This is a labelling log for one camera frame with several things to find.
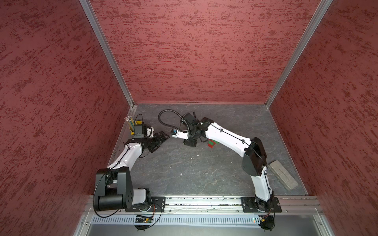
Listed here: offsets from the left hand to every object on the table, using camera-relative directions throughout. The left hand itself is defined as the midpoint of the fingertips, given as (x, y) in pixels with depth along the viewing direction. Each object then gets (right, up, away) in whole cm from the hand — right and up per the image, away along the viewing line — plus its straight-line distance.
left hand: (165, 143), depth 88 cm
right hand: (+15, +1, -2) cm, 15 cm away
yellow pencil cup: (-20, +12, +7) cm, 25 cm away
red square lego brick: (+29, -3, +9) cm, 30 cm away
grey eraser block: (+69, -18, -6) cm, 71 cm away
